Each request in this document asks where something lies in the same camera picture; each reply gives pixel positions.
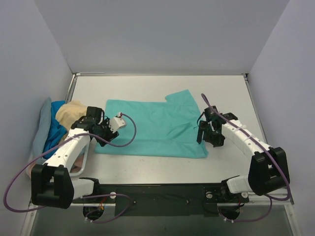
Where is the teal t shirt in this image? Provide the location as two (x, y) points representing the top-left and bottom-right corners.
(95, 90), (208, 159)

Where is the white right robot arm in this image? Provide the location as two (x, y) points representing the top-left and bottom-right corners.
(196, 107), (290, 201)

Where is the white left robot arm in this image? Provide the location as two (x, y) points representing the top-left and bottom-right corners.
(31, 107), (125, 209)

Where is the pink t shirt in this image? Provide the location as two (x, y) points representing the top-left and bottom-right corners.
(26, 155), (84, 177)

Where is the white laundry bin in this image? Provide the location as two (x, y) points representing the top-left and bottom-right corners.
(35, 146), (88, 177)

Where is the light blue t shirt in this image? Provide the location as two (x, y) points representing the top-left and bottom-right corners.
(32, 97), (52, 157)

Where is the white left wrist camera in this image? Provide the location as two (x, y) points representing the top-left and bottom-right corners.
(109, 112), (127, 133)

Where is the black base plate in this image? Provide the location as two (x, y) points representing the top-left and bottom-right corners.
(73, 183), (249, 217)

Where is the aluminium frame rail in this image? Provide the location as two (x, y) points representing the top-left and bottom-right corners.
(28, 194), (295, 207)

